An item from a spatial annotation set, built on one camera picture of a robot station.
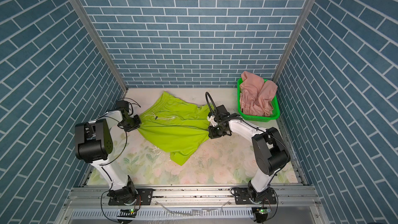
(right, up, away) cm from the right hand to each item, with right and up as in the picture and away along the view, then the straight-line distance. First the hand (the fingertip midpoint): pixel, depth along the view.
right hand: (208, 133), depth 90 cm
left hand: (-45, +5, +8) cm, 46 cm away
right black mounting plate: (+26, -25, -20) cm, 41 cm away
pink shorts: (+35, +24, +22) cm, 48 cm away
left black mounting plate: (-31, -27, -16) cm, 44 cm away
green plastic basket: (+35, +24, +22) cm, 48 cm away
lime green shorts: (-21, +3, +6) cm, 22 cm away
